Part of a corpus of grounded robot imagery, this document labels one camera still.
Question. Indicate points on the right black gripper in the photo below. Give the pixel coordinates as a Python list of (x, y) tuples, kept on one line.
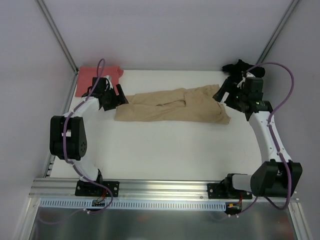
[(227, 92)]

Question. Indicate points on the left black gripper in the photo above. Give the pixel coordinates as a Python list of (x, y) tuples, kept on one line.
[(113, 97)]

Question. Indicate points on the beige t shirt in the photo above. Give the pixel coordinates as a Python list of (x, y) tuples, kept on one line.
[(187, 105)]

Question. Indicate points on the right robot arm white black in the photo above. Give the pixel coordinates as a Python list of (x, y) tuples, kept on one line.
[(278, 175)]

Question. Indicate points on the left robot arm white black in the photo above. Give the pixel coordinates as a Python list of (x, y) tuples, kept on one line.
[(68, 139)]

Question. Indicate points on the black t shirt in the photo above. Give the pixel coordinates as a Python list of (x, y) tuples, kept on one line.
[(235, 71)]

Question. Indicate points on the folded pink t shirt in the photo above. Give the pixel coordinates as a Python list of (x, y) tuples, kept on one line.
[(86, 75)]

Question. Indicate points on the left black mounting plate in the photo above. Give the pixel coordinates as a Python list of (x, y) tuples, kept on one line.
[(87, 189)]

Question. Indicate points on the black mounting plate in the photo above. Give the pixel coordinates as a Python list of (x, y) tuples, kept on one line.
[(222, 191), (87, 189)]

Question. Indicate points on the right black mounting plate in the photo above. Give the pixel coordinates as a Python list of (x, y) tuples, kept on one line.
[(222, 191)]

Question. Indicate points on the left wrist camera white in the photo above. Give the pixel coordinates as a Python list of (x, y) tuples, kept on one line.
[(108, 81)]

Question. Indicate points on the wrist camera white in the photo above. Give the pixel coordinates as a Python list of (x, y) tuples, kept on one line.
[(108, 81), (244, 76)]

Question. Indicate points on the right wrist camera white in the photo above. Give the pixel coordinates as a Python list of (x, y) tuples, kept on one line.
[(244, 76)]

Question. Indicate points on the left aluminium frame post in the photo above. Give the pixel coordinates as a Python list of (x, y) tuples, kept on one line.
[(57, 35)]

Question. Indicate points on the aluminium frame post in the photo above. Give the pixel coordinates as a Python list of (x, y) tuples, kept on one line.
[(278, 29), (57, 35)]

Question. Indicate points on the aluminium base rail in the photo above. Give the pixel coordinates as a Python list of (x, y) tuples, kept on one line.
[(128, 189)]

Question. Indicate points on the white slotted cable duct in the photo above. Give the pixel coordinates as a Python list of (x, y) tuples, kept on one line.
[(130, 204)]

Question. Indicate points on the right aluminium frame post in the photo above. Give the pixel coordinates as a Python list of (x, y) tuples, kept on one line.
[(278, 29)]

